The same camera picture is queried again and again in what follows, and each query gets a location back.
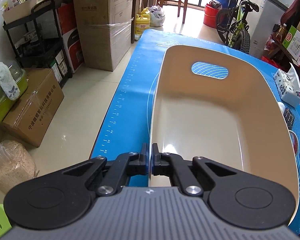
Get white pill bottle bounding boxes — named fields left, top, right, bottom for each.
left=277, top=102, right=286, bottom=114

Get black metal shelf rack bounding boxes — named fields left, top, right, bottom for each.
left=2, top=0, right=72, bottom=87

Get large stacked cardboard boxes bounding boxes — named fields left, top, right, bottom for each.
left=74, top=0, right=133, bottom=72

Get green white carton box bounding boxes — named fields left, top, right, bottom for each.
left=282, top=26, right=300, bottom=60

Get cardboard box on floor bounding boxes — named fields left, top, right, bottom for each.
left=0, top=68, right=64, bottom=147

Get beige plastic storage bin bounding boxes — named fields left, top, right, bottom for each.
left=150, top=45, right=299, bottom=229

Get yellow oil jug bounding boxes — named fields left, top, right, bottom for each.
left=134, top=7, right=151, bottom=41

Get black TV remote control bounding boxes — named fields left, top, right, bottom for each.
left=283, top=108, right=295, bottom=130

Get red plastic bucket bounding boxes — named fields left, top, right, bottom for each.
left=203, top=4, right=221, bottom=29

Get white patterned tissue box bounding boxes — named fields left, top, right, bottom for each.
left=273, top=63, right=300, bottom=108

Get green black bicycle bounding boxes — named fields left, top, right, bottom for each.
left=216, top=0, right=259, bottom=54

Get white plastic bag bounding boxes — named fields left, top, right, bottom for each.
left=149, top=5, right=165, bottom=27

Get sack of grain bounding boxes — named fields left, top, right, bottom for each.
left=0, top=140, right=39, bottom=194

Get roll of adhesive tape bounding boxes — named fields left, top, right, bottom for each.
left=289, top=130, right=299, bottom=155

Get blue silicone table mat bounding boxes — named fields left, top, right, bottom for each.
left=91, top=29, right=300, bottom=235

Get green plastic container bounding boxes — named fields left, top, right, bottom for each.
left=0, top=61, right=28, bottom=123

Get white chest freezer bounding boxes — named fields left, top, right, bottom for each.
left=247, top=0, right=288, bottom=59

